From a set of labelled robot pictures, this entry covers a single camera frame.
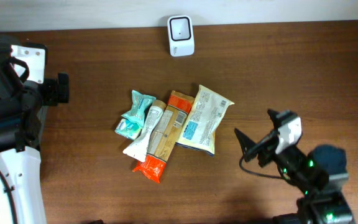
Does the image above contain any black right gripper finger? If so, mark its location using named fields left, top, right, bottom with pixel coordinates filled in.
left=267, top=109, right=280, bottom=129
left=234, top=128, right=256, bottom=156

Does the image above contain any yellow white snack bag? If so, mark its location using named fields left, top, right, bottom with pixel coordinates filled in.
left=176, top=85, right=234, bottom=156

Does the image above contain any red spaghetti packet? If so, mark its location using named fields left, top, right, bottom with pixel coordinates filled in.
left=134, top=90, right=195, bottom=183

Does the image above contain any teal wet wipes pack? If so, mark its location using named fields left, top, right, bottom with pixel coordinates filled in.
left=122, top=90, right=156, bottom=128

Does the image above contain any white tube with beige cap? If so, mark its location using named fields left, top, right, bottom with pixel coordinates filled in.
left=123, top=100, right=166, bottom=162

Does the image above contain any small teal tissue pack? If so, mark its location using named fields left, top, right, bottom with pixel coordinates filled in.
left=115, top=118, right=142, bottom=140

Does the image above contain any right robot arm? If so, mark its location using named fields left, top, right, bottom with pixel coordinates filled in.
left=234, top=109, right=356, bottom=223

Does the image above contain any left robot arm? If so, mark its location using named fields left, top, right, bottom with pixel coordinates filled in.
left=0, top=36, right=70, bottom=223

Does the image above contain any white barcode scanner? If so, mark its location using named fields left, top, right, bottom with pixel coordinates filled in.
left=167, top=15, right=195, bottom=57

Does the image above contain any black left camera cable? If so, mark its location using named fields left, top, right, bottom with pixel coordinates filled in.
left=0, top=55, right=30, bottom=224

